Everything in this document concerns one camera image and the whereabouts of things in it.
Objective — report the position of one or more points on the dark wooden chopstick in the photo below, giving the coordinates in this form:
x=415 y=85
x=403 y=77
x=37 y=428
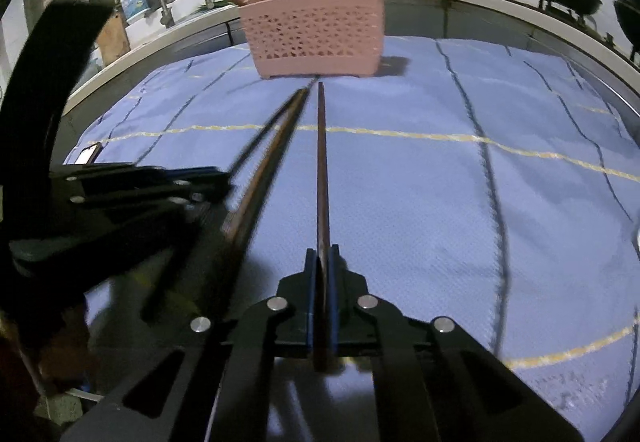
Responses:
x=270 y=130
x=265 y=172
x=322 y=202

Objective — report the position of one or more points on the pink plastic utensil basket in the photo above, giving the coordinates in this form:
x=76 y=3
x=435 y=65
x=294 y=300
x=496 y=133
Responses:
x=310 y=32

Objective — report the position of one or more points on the blue checked tablecloth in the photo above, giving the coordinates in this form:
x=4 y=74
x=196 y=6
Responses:
x=425 y=197

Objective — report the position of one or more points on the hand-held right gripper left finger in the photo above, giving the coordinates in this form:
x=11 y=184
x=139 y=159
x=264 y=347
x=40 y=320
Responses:
x=311 y=302

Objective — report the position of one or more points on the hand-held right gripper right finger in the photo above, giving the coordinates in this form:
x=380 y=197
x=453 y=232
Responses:
x=336 y=307

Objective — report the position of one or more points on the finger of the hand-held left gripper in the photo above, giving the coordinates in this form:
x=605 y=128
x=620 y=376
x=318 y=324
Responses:
x=150 y=207
x=150 y=176

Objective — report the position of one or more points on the kitchen counter with cabinets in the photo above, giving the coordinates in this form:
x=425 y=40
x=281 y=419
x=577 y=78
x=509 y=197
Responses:
x=450 y=20

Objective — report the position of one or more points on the upright wooden cutting board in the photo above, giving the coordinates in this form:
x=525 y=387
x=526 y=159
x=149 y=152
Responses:
x=112 y=36

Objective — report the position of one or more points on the black wok with lid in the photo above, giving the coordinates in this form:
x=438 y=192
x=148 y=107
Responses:
x=629 y=22

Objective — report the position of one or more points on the blue label detergent jug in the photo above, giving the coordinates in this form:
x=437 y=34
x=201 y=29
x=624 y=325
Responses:
x=134 y=6

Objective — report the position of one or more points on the tall square steel faucet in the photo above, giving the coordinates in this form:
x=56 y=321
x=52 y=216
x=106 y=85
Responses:
x=165 y=7

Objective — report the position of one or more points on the black smartphone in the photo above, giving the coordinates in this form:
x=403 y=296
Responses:
x=89 y=154

